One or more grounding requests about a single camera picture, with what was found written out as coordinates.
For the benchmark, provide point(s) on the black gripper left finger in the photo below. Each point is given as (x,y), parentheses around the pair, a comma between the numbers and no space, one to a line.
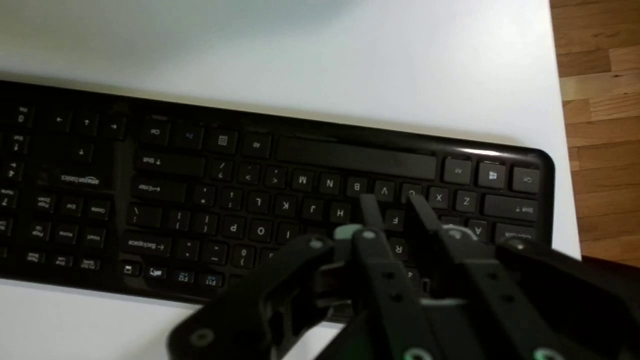
(387,292)

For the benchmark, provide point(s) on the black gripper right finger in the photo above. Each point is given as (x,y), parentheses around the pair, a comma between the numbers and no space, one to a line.
(486,287)

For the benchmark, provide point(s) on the black computer keyboard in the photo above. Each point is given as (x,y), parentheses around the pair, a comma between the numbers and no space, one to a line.
(200,201)

